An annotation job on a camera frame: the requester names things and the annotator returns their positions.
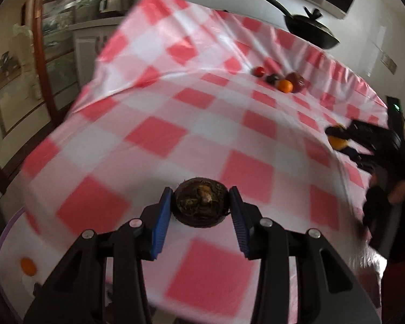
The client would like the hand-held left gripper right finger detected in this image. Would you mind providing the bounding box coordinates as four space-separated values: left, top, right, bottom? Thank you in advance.
229 185 381 324

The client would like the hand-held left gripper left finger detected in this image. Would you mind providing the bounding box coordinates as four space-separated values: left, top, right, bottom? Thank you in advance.
22 186 173 324

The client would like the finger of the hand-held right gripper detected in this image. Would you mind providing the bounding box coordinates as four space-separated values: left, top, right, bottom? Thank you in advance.
343 148 398 173
325 119 394 150

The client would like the yellow striped pepino melon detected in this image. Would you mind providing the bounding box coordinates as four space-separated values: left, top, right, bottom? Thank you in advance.
328 126 353 151

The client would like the dark brown water chestnut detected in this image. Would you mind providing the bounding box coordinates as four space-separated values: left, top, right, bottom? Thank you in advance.
174 179 231 227

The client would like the dark purple passion fruit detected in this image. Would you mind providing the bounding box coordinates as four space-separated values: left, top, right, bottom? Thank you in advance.
285 72 306 92

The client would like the white basin purple rim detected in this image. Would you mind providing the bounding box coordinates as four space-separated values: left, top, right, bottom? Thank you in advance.
0 206 55 314

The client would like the person's right hand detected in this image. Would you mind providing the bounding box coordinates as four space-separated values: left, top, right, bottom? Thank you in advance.
362 175 405 244

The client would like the red white checkered tablecloth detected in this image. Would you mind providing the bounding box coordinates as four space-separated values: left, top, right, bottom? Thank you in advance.
20 0 390 323

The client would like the black frying pan with lid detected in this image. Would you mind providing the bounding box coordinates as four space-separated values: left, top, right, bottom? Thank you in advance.
257 0 340 50

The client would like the wooden glass cabinet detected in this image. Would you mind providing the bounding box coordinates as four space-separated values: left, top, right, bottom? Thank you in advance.
20 0 132 122

